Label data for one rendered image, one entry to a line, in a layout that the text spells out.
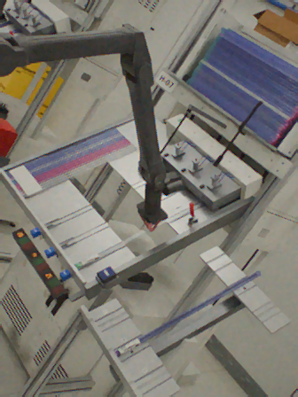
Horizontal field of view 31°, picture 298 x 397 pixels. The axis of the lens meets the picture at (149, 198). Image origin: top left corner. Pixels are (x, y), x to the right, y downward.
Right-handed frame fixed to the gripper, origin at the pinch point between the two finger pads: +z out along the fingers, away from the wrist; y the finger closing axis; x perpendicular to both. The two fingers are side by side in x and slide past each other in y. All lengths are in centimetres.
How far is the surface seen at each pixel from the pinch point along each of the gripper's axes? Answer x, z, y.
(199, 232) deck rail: -13.6, 0.8, -10.0
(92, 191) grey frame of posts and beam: -9, 34, 59
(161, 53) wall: -162, 79, 217
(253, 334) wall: -93, 159, 9
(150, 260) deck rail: 7.0, 2.8, -10.2
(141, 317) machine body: 9.9, 32.9, -10.8
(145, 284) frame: -1.9, 37.6, 4.1
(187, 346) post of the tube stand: 16.1, 2.4, -42.8
